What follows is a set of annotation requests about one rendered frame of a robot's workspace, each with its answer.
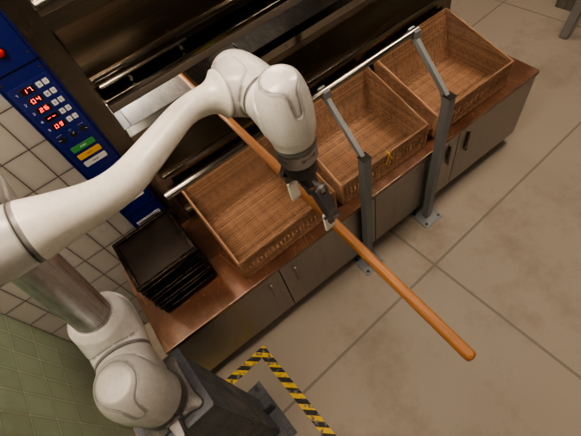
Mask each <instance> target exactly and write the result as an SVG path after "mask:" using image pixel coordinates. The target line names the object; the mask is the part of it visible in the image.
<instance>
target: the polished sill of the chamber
mask: <svg viewBox="0 0 581 436"><path fill-rule="evenodd" d="M365 1H367V0H338V1H336V2H335V3H332V4H331V5H330V6H328V7H327V8H325V9H323V10H321V11H320V12H318V13H316V14H315V15H313V16H312V17H310V18H308V19H307V20H305V21H304V22H301V23H300V24H298V25H297V26H296V27H294V28H292V29H290V30H289V31H287V32H285V33H284V34H282V35H281V36H279V37H277V38H276V39H274V40H272V41H271V42H269V43H267V44H265V45H264V46H263V47H261V48H259V49H257V50H256V51H254V52H253V53H252V54H253V55H255V56H257V57H258V58H259V59H261V60H263V61H264V62H268V61H270V60H272V59H273V58H275V57H276V56H278V55H280V54H282V53H283V52H284V51H286V50H287V49H289V48H291V47H293V46H294V45H296V44H298V43H299V42H300V41H302V40H304V39H305V38H307V37H308V36H310V35H312V34H314V33H315V32H317V31H318V30H319V29H321V28H323V27H325V26H326V25H328V24H329V23H331V22H333V21H334V20H336V19H337V18H339V17H340V16H343V15H344V14H346V13H347V12H349V11H350V10H352V9H353V8H355V7H357V6H358V5H360V4H361V3H364V2H365ZM175 101H176V100H174V101H172V102H171V103H169V104H167V105H166V106H164V107H163V108H161V109H159V110H158V111H156V112H154V113H152V114H151V115H150V116H148V117H147V118H145V119H143V120H141V121H140V122H138V123H136V124H135V125H133V126H132V127H130V128H128V129H127V130H125V131H126V132H127V134H128V135H129V136H130V138H131V139H132V141H133V142H134V144H135V143H136V142H137V141H138V140H139V139H140V137H141V136H142V135H143V134H144V133H145V132H146V131H147V130H148V129H149V128H150V127H151V125H152V124H153V123H154V122H155V121H156V120H157V119H158V118H159V117H160V116H161V115H162V114H163V112H164V111H165V110H166V109H167V108H168V107H169V106H170V105H171V104H172V103H174V102H175Z"/></svg>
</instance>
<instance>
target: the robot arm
mask: <svg viewBox="0 0 581 436"><path fill-rule="evenodd" d="M212 114H220V115H222V116H224V117H226V118H227V119H230V118H240V117H243V118H249V117H250V118H251V119H252V120H253V121H254V123H255V124H256V125H257V126H258V128H259V129H260V130H261V131H262V133H263V134H264V136H265V137H266V138H268V139H269V141H270V142H271V143H272V146H273V149H274V151H275V153H276V156H277V159H278V163H279V164H281V168H280V172H279V176H280V177H281V178H284V182H285V183H287V188H288V190H289V193H290V198H291V200H292V201H293V202H294V201H295V200H296V199H297V198H298V197H299V196H300V195H301V192H300V189H299V186H298V183H300V185H301V186H302V187H303V188H304V189H305V191H306V192H307V194H308V195H309V196H312V197H313V199H314V200H315V202H316V204H317V205H318V207H319V208H320V210H321V211H322V212H323V215H322V218H323V222H324V227H325V230H326V231H329V230H330V229H331V228H332V227H333V226H334V225H335V219H336V218H337V217H338V216H339V215H341V214H340V212H339V210H338V208H337V207H336V205H335V202H334V200H333V199H332V197H331V195H330V193H329V191H328V187H327V184H326V183H322V184H320V183H319V182H318V181H317V179H316V171H317V167H318V164H317V157H318V148H317V143H316V134H315V130H316V114H315V108H314V104H313V100H312V97H311V94H310V90H309V88H308V86H307V84H306V82H305V80H304V78H303V76H302V75H301V74H300V73H299V72H298V71H297V69H295V68H294V67H293V66H290V65H287V64H276V65H272V66H270V65H268V64H267V63H266V62H264V61H263V60H261V59H259V58H258V57H257V56H255V55H254V54H251V53H249V52H246V51H245V50H241V49H235V48H234V49H228V50H225V51H222V52H221V53H219V54H218V55H217V56H216V57H215V59H214V62H213V64H212V67H211V69H209V70H208V71H207V77H206V79H205V80H204V81H203V82H202V83H201V84H200V85H199V86H198V87H195V88H194V89H192V90H190V91H189V92H187V93H185V94H183V96H181V97H180V98H179V99H177V100H176V101H175V102H174V103H172V104H171V105H170V106H169V107H168V108H167V109H166V110H165V111H164V112H163V114H162V115H161V116H160V117H159V118H158V119H157V120H156V121H155V122H154V123H153V124H152V125H151V127H150V128H149V129H148V130H147V131H146V132H145V133H144V134H143V135H142V136H141V137H140V139H139V140H138V141H137V142H136V143H135V144H134V145H133V146H132V147H131V148H130V149H129V150H128V151H127V152H126V153H125V154H124V155H123V156H122V157H121V158H120V159H119V160H118V161H117V162H116V163H115V164H114V165H113V166H112V167H111V168H109V169H108V170H106V171H105V172H103V173H102V174H100V175H98V176H96V177H94V178H93V179H91V180H88V181H86V182H83V183H80V184H77V185H74V186H71V187H67V188H64V189H58V190H55V191H51V192H48V193H44V194H40V195H37V196H30V197H25V198H22V199H19V198H18V197H17V195H16V194H15V192H14V191H13V189H12V188H11V187H10V186H9V184H8V183H7V181H6V180H5V178H4V177H3V175H2V173H1V172H0V286H1V285H5V284H7V283H9V282H11V283H13V284H14V285H16V286H17V287H18V288H20V289H21V290H22V291H24V292H25V293H27V294H28V295H29V296H30V297H31V298H33V299H34V300H36V301H37V302H38V303H40V304H41V305H43V306H44V307H45V308H47V309H48V310H49V311H51V312H52V313H54V314H55V315H56V316H57V317H59V318H60V319H61V320H63V321H64V322H65V323H67V333H68V335H69V337H70V338H71V340H72V341H73V342H74V343H75V344H76V345H77V346H78V348H79V349H80V350H81V351H82V353H83V354H84V355H85V357H86V358H87V359H88V360H90V363H91V364H92V366H93V368H94V371H95V373H96V376H95V379H94V383H93V398H94V401H95V403H96V406H97V408H98V409H99V411H100V412H101V413H102V414H103V415H104V416H105V417H106V418H107V419H109V420H111V421H113V422H116V423H118V424H121V425H124V426H130V427H136V428H143V430H144V432H145V435H146V436H167V435H169V434H170V433H171V432H172V433H173V434H174V435H175V436H188V433H187V430H186V427H185V426H184V423H183V421H184V420H185V419H186V418H188V417H189V416H190V415H191V414H192V413H193V412H194V411H196V410H198V409H200V408H202V406H203V404H204V400H203V399H202V398H201V397H200V396H199V395H198V394H197V393H196V392H195V390H194V389H193V387H192V385H191V384H190V382H189V381H188V378H187V377H186V375H185V374H184V373H183V371H182V369H181V367H180V364H179V361H178V359H177V358H175V357H171V358H170V359H169V360H168V361H167V362H166V363H165V364H164V362H163V361H162V359H161V358H160V356H159V355H158V354H157V353H156V351H155V350H154V348H153V347H152V345H151V342H150V339H149V336H148V333H147V331H146V329H145V327H144V324H143V322H142V319H141V318H140V316H139V315H138V313H137V310H136V309H135V307H134V306H133V304H132V303H131V301H130V300H129V299H128V298H126V297H125V296H123V295H121V294H119V293H117V292H109V291H107V292H98V291H97V290H96V289H95V288H94V287H93V286H92V285H91V284H90V283H89V282H88V281H87V280H86V279H85V278H84V277H83V276H82V275H81V274H80V273H79V272H78V271H77V270H76V269H75V268H74V267H73V266H72V265H71V264H70V263H69V262H68V261H67V260H65V259H64V258H63V257H62V256H61V255H60V254H59V252H60V251H61V250H62V249H64V248H65V247H67V246H68V245H70V244H71V243H73V242H74V241H76V240H78V239H79V238H80V237H81V236H83V235H84V234H86V233H88V232H89V231H91V230H92V229H94V228H95V227H97V226H98V225H99V224H101V223H103V222H104V221H106V220H108V219H109V218H111V217H112V216H114V215H115V214H116V213H117V212H119V211H120V210H121V209H123V208H124V207H126V206H127V205H128V204H129V203H131V202H132V201H133V200H134V199H135V198H136V197H137V196H138V195H139V194H140V193H141V192H142V191H143V190H144V189H145V188H146V187H147V186H148V184H149V183H150V182H151V180H152V179H153V178H154V176H155V175H156V173H157V172H158V171H159V170H160V169H161V168H162V166H163V164H164V163H165V162H166V160H167V159H168V157H169V156H170V154H171V153H172V152H173V150H174V149H175V148H176V146H177V145H178V144H179V142H180V141H181V140H182V138H183V137H184V135H185V134H186V132H187V131H188V129H189V128H190V127H191V126H192V125H193V124H194V123H195V122H197V121H198V120H199V119H202V118H204V117H206V116H208V115H212ZM297 182H298V183H297ZM314 186H315V188H314V189H313V190H311V191H310V189H311V188H312V187H314Z"/></svg>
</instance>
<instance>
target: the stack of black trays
mask: <svg viewBox="0 0 581 436"><path fill-rule="evenodd" d="M112 247H113V249H114V251H115V253H116V254H117V256H118V258H119V260H120V261H121V263H122V265H123V267H124V269H125V270H126V272H127V274H128V275H129V277H130V279H131V282H132V283H133V285H134V286H135V288H136V289H137V292H141V293H142V294H143V296H145V297H146V298H148V300H149V301H152V302H153V304H154V305H155V307H158V306H159V308H160V309H161V310H162V309H164V311H166V312H169V311H170V310H172V309H173V308H174V307H176V306H177V305H178V304H180V303H181V302H182V301H183V300H184V299H185V298H187V297H188V296H189V295H191V294H192V293H193V292H195V291H196V290H198V289H199V288H200V287H201V286H203V285H204V284H206V283H207V282H208V281H209V280H210V279H211V278H213V277H214V276H215V275H216V274H217V272H216V271H215V270H214V269H213V267H212V266H211V265H210V263H209V262H208V260H207V259H206V258H205V256H204V255H203V254H202V252H201V251H200V249H199V248H198V247H197V246H196V244H195V243H194V242H193V241H192V239H191V238H190V237H189V236H188V234H187V233H186V232H185V231H184V229H183V228H182V226H181V225H180V224H179V223H178V222H177V221H176V219H175V217H174V216H173V215H172V214H171V213H170V212H169V210H168V209H167V208H165V209H164V210H162V211H161V212H159V213H158V214H156V215H155V216H153V217H152V218H150V219H149V220H148V221H147V222H145V223H144V224H142V225H141V226H139V227H138V228H136V229H135V230H133V231H132V232H130V233H129V234H127V235H126V236H125V237H124V238H122V239H121V240H119V241H117V242H116V243H115V244H113V245H112Z"/></svg>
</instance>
